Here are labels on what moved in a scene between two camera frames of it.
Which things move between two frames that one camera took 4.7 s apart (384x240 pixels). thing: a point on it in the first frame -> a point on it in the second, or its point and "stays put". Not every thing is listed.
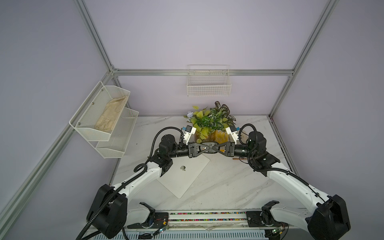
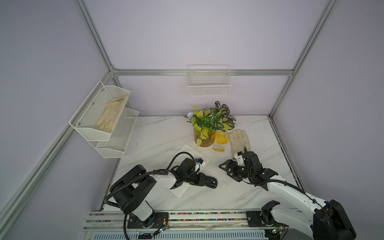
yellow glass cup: [221, 137] stays put
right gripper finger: [223, 144] -> [226, 165]
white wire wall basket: [208, 80] stays put
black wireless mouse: [210, 150] -> [213, 182]
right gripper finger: [223, 153] -> [232, 175]
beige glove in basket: [107, 119] stays put
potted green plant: [217, 118] stays put
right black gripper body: [232, 153] -> [239, 171]
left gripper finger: [207, 146] -> [210, 182]
